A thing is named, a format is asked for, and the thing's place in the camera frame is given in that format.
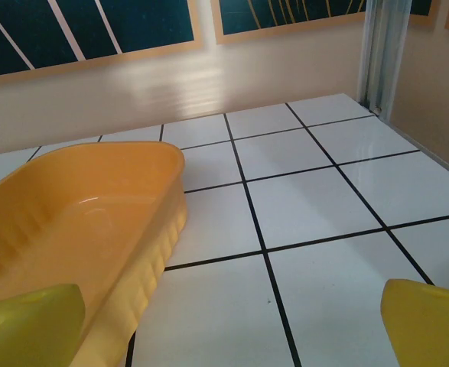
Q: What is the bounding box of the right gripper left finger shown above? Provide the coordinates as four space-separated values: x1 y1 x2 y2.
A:
0 283 86 367

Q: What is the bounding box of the orange plastic container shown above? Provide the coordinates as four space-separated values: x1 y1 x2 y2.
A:
0 140 189 367

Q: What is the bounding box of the aluminium corner post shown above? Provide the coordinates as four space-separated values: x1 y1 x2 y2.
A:
356 0 407 118

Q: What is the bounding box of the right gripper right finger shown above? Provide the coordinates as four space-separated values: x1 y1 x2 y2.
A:
379 278 449 367

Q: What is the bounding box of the wall panel with yellow lines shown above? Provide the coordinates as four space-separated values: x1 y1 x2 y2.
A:
210 0 369 45

